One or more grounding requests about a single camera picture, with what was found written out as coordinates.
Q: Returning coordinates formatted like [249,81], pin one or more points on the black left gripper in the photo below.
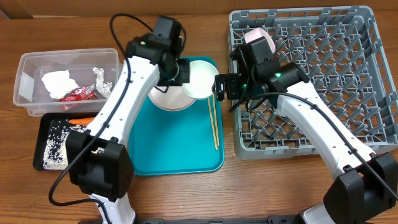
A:
[185,77]

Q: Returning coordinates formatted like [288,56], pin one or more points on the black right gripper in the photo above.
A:
[235,83]

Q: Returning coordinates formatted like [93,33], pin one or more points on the small white plate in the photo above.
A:
[202,77]

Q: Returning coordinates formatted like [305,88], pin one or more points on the large white plate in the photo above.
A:
[174,99]

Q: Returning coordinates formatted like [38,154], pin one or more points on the white bowl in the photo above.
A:
[258,33]

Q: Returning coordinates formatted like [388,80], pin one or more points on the orange carrot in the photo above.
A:
[81,121]

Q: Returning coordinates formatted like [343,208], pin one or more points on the white rice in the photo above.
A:
[55,155]

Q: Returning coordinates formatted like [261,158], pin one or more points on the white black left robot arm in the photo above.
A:
[99,168]

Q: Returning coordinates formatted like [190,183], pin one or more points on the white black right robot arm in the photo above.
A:
[364,183]

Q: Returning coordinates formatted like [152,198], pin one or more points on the clear plastic waste bin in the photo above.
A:
[31,94]

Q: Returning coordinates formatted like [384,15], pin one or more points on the grey dishwasher rack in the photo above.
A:
[341,51]

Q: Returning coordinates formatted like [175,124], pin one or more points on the right wooden chopstick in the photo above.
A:
[216,120]

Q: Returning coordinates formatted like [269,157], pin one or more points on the wooden chopstick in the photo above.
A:
[212,123]
[216,120]

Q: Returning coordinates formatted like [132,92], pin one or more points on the left wooden chopstick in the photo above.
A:
[212,123]

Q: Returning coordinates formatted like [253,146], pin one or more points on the crumpled white tissue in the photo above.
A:
[103,88]

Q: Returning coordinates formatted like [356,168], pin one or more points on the teal serving tray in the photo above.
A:
[175,142]

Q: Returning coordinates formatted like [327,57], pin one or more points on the red snack wrapper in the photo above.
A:
[80,94]

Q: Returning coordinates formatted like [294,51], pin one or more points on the white paper napkin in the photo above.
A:
[59,83]

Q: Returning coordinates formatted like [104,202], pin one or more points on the black rectangular tray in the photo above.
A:
[44,127]

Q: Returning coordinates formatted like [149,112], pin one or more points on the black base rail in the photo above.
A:
[217,221]

